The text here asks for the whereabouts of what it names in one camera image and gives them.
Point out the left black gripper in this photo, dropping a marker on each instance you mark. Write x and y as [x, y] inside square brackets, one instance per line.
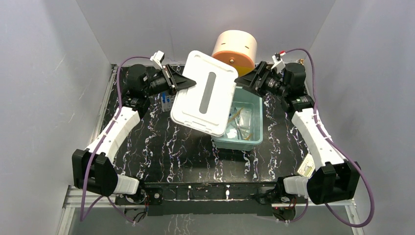
[169, 80]

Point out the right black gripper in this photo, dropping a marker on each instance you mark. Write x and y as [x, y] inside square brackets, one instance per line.
[260, 79]

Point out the white bin lid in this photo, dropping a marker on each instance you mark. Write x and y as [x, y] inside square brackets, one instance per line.
[206, 106]

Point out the teal plastic bin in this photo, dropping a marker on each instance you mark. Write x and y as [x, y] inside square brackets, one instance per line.
[243, 98]

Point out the yellow rubber tubing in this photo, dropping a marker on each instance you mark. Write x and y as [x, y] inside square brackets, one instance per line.
[243, 134]

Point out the small white sachet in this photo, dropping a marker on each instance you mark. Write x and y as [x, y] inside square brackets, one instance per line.
[232, 134]

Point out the clear plastic funnel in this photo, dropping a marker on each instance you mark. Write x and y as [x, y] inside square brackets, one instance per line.
[245, 118]

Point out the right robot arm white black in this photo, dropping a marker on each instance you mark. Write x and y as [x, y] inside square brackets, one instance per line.
[335, 178]

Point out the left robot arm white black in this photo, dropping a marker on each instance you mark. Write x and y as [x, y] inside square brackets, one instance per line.
[93, 167]

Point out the clear test tube rack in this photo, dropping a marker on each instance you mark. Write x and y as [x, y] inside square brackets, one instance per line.
[167, 106]

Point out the round pastel drawer cabinet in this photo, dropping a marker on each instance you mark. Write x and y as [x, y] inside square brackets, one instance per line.
[236, 48]

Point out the small white card box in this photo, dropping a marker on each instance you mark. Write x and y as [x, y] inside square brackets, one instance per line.
[307, 167]

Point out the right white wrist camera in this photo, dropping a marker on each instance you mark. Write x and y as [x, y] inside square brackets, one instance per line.
[279, 64]

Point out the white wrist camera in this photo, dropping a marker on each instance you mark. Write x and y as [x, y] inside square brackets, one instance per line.
[279, 64]
[157, 59]

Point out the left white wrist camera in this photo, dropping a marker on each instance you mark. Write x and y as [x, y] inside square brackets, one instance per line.
[157, 59]

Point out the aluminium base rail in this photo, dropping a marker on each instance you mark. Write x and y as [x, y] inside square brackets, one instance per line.
[263, 199]

